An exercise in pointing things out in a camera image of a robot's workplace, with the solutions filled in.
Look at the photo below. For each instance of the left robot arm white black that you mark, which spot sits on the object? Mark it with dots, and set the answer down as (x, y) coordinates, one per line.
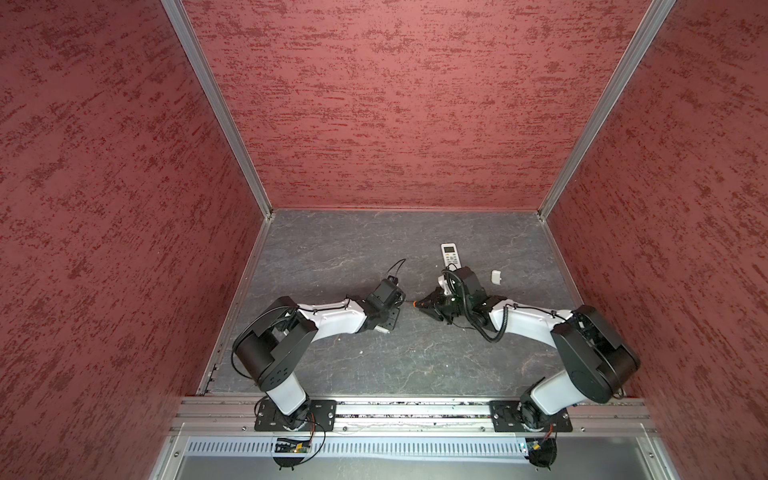
(272, 346)

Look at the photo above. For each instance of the right aluminium corner post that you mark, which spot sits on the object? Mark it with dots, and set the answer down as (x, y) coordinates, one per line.
(648, 28)

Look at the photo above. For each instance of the base connector wiring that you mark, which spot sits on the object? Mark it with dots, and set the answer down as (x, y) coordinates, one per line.
(540, 450)
(294, 447)

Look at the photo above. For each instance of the left aluminium corner post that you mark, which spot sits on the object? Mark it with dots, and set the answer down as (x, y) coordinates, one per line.
(184, 31)

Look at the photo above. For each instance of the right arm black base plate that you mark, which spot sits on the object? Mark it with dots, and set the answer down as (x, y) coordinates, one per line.
(512, 416)

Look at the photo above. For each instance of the aluminium front rail frame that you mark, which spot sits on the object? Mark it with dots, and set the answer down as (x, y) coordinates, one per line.
(359, 416)

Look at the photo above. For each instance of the aluminium corner post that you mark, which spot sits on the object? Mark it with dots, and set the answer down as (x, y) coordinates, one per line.
(184, 31)
(648, 28)

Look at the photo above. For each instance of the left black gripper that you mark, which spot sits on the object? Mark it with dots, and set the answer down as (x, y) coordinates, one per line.
(393, 318)

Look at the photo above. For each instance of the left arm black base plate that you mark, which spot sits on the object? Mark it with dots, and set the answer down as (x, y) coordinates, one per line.
(311, 415)

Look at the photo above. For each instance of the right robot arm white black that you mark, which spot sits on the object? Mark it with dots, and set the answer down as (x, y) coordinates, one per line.
(597, 361)

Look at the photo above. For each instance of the left base connector wiring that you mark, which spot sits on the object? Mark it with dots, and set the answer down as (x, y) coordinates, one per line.
(294, 447)

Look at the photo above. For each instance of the white remote orange button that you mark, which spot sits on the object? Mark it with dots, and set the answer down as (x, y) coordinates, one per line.
(388, 323)

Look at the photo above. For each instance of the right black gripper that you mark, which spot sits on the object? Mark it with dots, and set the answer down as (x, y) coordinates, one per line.
(431, 311)

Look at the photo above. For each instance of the right base connector wiring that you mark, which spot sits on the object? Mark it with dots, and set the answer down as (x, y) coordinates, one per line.
(540, 450)

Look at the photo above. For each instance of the perforated cable duct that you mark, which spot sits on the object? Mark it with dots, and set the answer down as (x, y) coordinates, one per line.
(507, 449)

